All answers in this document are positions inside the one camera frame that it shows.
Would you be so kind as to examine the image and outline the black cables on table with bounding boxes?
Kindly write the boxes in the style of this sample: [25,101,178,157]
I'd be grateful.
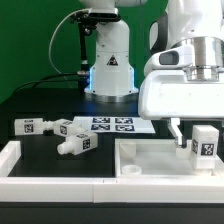
[13,70,88,94]

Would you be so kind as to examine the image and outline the black camera on mount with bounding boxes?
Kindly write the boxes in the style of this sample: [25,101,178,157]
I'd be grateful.
[70,8,120,23]

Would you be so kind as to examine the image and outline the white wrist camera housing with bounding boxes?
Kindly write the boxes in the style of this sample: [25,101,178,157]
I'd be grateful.
[144,45,194,76]

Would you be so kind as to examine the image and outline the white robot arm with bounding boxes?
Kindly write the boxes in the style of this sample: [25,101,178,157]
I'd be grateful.
[80,0,224,146]

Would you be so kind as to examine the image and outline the grey camera cable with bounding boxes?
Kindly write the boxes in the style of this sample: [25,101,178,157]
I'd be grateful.
[48,9,88,88]

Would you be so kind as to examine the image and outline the white U-shaped obstacle fence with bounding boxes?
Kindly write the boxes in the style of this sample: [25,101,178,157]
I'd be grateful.
[0,141,224,203]

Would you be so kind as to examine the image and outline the paper sheet with tags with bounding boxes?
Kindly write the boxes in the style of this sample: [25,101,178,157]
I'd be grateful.
[73,116,155,134]

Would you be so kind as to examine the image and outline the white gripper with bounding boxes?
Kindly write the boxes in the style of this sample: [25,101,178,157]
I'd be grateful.
[138,70,224,148]

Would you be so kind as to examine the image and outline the white square tabletop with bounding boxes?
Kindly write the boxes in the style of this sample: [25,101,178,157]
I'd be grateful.
[115,139,224,178]

